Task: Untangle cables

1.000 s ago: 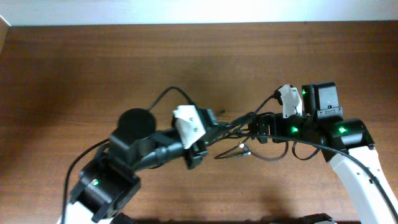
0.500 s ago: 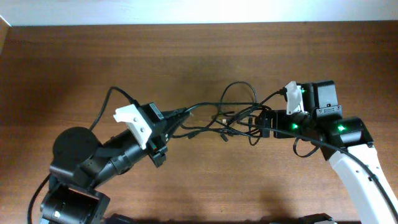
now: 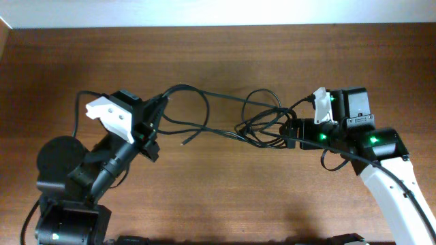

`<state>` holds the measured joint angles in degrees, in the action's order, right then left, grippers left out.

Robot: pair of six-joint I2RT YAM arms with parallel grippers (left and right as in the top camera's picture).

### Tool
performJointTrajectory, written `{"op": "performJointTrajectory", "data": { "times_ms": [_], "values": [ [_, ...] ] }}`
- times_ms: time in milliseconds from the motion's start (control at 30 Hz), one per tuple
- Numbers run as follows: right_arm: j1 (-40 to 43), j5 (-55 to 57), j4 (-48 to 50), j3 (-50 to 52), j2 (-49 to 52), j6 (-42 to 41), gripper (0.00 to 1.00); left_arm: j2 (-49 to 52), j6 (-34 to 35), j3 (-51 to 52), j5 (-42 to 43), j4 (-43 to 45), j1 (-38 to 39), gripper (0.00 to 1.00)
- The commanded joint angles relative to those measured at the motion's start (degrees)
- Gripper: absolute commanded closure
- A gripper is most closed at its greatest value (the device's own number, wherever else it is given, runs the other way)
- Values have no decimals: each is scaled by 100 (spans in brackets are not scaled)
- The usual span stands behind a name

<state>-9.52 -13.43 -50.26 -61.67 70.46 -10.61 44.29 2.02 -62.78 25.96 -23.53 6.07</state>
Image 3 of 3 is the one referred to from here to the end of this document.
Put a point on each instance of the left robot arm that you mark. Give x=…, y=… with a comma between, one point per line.
x=72, y=178

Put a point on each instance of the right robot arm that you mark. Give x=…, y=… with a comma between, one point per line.
x=343, y=124

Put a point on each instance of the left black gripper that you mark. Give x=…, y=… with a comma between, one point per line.
x=144, y=137

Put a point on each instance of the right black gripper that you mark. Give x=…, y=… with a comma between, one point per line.
x=306, y=124

